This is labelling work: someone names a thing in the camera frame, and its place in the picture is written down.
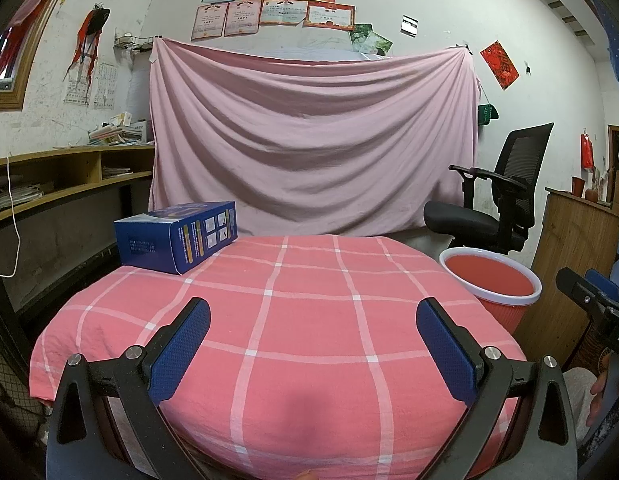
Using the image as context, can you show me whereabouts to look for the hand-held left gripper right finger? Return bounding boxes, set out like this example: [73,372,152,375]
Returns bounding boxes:
[416,297,579,480]

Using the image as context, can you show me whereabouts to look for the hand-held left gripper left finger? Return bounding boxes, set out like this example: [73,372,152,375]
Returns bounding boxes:
[46,297,212,480]

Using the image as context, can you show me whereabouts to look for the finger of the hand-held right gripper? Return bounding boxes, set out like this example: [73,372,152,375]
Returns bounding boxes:
[584,269,619,307]
[556,267,609,319]

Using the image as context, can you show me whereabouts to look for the red bucket with white rim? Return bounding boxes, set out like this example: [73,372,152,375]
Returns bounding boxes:
[438,247,543,343]

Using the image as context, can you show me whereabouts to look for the person's right hand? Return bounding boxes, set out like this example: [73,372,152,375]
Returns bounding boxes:
[588,354,613,428]

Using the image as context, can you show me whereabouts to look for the wooden cabinet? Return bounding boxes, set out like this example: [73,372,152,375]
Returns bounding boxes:
[527,187,619,366]

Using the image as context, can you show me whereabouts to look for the blue cardboard box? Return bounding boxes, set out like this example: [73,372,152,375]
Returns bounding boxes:
[113,201,238,276]

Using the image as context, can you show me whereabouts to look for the pink checked tablecloth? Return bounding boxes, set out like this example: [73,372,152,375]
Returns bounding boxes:
[29,235,527,480]

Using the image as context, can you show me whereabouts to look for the black office chair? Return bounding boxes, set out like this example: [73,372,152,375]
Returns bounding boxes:
[423,122,555,256]

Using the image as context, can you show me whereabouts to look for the stack of books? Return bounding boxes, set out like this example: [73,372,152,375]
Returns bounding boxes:
[88,112,155,147]

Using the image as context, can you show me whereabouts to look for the wooden shelf desk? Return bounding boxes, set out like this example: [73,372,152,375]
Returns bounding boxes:
[0,144,156,321]

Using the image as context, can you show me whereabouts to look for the blue dotted cloth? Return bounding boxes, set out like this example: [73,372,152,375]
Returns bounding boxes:
[584,0,619,126]

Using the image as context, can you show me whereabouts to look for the pink hanging sheet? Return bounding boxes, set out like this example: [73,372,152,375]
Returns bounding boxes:
[148,37,483,238]

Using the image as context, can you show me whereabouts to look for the green nature photo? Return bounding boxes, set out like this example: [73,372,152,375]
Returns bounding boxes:
[349,24,373,51]
[362,31,393,58]

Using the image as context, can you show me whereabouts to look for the red hanging tassel ornament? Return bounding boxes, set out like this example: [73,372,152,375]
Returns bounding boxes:
[64,4,111,83]

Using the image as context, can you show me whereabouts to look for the wooden door frame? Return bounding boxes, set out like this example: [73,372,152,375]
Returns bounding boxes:
[607,125,619,206]

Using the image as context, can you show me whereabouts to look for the red wall hanging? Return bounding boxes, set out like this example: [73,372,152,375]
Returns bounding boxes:
[580,127,594,170]

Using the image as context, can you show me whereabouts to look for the black wire mesh basket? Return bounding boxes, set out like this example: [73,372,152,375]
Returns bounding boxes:
[0,305,47,461]

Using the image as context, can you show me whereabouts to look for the white cable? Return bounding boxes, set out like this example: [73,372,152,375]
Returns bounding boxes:
[0,155,21,278]

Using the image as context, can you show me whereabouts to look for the red paper wall poster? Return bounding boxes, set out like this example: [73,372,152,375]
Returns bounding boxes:
[479,41,520,91]

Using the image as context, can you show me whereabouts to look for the paper wall calendar sheet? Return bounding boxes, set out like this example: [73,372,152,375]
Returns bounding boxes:
[64,65,92,106]
[93,62,115,109]

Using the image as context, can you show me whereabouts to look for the wooden window frame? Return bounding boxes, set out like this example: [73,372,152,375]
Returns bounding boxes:
[0,0,80,113]

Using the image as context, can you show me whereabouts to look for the wire wall shelf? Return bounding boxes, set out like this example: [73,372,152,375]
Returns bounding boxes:
[113,34,155,53]

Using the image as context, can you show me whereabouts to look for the group of wall certificates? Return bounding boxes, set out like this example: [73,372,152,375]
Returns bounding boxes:
[190,0,389,43]

